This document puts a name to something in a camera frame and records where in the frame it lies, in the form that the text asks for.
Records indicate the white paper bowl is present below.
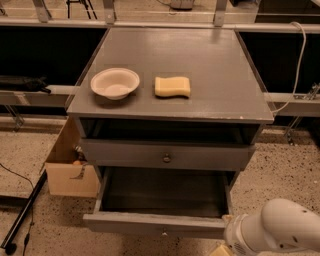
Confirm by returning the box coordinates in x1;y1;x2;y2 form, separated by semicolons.
90;68;140;100

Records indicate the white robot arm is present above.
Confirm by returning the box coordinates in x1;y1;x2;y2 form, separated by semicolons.
209;198;320;256

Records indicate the black bag on rail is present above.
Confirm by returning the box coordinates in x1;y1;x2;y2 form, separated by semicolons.
0;75;51;94

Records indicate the yellow sponge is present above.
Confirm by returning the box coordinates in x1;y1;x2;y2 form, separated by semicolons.
155;77;191;97

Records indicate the grey wooden drawer cabinet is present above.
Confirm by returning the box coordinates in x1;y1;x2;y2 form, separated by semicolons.
65;26;276;188

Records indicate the grey drawer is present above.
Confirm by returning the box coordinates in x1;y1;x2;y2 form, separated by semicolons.
80;139;255;171
84;167;238;239

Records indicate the grey top drawer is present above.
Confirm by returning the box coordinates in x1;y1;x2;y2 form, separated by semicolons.
80;139;255;171

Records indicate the black floor cable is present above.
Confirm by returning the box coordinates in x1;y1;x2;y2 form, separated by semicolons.
0;162;36;256

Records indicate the black pole on floor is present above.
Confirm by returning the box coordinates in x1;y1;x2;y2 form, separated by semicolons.
0;171;47;255

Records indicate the cardboard box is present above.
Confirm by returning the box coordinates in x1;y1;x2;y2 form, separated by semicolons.
45;118;100;198

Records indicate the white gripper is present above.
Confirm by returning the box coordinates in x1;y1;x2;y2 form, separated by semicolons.
209;214;258;256

